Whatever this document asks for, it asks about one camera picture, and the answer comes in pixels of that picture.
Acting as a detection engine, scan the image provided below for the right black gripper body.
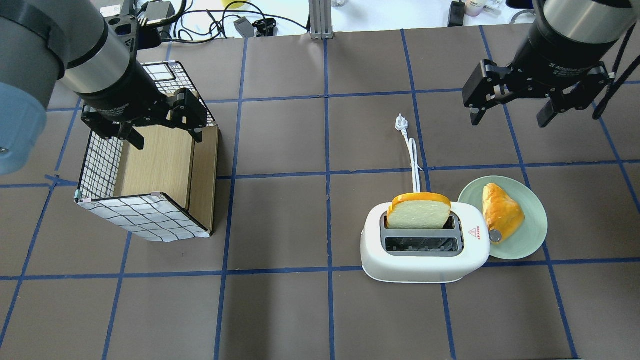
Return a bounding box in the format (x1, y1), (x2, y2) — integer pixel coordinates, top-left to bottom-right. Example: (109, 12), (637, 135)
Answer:
(462, 59), (613, 111)

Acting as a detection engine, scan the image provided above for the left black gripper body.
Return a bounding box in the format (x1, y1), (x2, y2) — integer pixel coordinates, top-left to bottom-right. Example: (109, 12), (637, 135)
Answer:
(81, 88), (208, 141)

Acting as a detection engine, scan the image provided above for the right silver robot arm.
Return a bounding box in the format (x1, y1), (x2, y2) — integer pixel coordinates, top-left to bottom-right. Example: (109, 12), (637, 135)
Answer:
(462, 0), (639, 128)

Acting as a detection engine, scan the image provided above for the white two-slot toaster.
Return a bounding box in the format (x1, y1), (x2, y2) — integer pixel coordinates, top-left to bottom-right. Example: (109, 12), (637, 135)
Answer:
(359, 202), (490, 284)

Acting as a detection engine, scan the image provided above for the black power adapter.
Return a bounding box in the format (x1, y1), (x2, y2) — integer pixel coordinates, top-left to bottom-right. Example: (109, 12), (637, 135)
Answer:
(446, 0), (466, 27)

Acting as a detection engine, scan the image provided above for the golden bread loaf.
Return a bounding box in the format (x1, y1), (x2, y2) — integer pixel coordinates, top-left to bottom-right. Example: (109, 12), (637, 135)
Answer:
(482, 183), (526, 245)

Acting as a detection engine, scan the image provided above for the light green plate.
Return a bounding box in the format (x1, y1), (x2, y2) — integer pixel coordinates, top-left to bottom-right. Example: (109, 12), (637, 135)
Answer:
(458, 175), (548, 260)

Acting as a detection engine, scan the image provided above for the toast bread slice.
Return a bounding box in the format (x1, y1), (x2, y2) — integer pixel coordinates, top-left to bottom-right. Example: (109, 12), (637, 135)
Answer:
(386, 193), (451, 230)

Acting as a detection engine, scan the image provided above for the wire and wood shelf rack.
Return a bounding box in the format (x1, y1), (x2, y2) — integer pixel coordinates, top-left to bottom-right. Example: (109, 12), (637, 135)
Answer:
(75, 61), (220, 243)

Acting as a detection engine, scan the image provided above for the white toaster power cord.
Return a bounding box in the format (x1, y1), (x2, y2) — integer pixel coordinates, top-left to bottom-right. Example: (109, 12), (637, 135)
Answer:
(395, 114), (424, 196)

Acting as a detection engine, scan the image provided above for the aluminium frame post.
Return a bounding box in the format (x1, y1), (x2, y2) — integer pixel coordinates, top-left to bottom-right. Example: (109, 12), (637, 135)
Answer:
(308, 0), (334, 40)

